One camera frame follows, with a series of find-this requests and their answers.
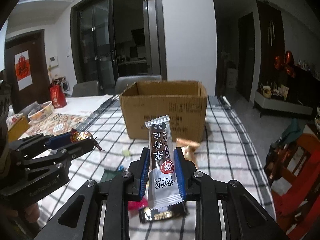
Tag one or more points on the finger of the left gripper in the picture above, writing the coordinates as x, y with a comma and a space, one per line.
65, 149
34, 145

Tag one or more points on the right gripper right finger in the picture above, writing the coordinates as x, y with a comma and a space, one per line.
223, 209

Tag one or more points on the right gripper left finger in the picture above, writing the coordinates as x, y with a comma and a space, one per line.
79, 217

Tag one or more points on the red gold candy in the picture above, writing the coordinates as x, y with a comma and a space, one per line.
77, 136

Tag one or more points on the silver black snack bar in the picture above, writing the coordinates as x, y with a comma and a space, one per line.
163, 187

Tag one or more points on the glass bowl with snacks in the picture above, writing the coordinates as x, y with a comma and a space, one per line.
41, 112

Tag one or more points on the person's left hand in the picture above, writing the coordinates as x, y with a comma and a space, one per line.
32, 213

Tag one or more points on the tissue box with cover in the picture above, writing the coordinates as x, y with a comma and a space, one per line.
17, 124

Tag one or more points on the patterned floral table runner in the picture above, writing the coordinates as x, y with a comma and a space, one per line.
55, 124

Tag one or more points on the pink snack packet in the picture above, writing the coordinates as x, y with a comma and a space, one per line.
137, 205

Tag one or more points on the dark green snack packet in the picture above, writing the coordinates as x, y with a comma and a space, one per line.
109, 175

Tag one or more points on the black gold snack bar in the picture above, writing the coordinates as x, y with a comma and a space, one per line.
147, 215

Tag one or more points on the black white plaid tablecloth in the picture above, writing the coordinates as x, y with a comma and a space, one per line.
225, 153

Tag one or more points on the red gift bag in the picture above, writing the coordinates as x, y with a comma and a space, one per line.
57, 96

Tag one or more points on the pale green small candy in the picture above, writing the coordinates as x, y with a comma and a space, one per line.
126, 153

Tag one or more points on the grey dining chair left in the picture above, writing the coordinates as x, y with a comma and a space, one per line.
89, 88

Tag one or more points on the grey dining chair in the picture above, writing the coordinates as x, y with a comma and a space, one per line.
124, 82
89, 88

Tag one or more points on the orange snack packet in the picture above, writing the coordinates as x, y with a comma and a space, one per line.
188, 149

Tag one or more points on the red wooden chair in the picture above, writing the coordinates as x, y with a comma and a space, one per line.
295, 179

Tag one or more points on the red jacket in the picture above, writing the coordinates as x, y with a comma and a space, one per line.
303, 187

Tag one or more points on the red fu door poster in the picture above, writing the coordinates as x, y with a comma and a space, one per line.
23, 70

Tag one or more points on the grey dining chair right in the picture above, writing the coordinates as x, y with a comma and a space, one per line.
124, 82

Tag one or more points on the green cloth on chair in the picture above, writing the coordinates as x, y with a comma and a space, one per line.
291, 133

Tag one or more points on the brown cardboard box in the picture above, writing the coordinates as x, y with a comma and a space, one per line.
185, 102

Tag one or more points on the white low tv cabinet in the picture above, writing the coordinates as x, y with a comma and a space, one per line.
272, 105

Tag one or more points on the dark glass sliding door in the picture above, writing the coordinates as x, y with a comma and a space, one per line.
113, 39

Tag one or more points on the red foil balloons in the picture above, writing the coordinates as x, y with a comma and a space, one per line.
285, 63

